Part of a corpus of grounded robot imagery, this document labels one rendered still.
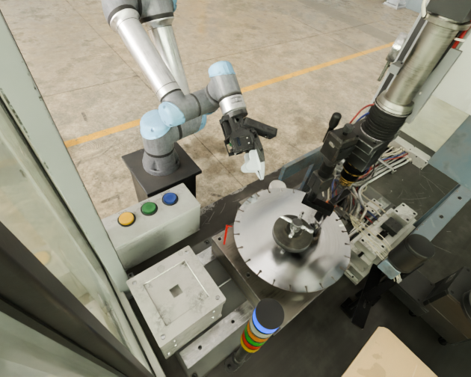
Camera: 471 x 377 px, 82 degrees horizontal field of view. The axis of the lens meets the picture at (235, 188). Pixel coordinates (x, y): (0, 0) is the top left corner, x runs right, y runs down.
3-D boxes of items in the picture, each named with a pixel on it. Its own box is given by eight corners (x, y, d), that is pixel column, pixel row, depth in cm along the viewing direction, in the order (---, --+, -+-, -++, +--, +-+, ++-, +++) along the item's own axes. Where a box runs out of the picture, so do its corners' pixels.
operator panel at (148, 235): (123, 272, 84) (112, 250, 73) (109, 246, 89) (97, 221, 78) (200, 230, 97) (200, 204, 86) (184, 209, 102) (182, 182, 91)
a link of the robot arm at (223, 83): (223, 72, 88) (235, 57, 80) (234, 105, 88) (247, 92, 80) (202, 74, 84) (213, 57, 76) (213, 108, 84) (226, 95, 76)
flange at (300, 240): (272, 247, 73) (274, 243, 71) (272, 213, 80) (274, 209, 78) (313, 253, 73) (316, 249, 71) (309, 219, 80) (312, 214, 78)
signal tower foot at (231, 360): (229, 376, 70) (230, 375, 68) (221, 363, 72) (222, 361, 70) (254, 353, 74) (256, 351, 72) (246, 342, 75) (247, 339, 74)
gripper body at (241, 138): (229, 158, 83) (216, 121, 83) (253, 152, 86) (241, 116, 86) (238, 152, 76) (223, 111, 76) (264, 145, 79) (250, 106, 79)
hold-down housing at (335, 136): (314, 198, 69) (347, 135, 54) (303, 184, 72) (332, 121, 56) (330, 191, 71) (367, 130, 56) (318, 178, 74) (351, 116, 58)
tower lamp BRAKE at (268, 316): (265, 340, 42) (268, 336, 40) (246, 315, 44) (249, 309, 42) (285, 322, 44) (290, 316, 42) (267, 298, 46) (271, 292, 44)
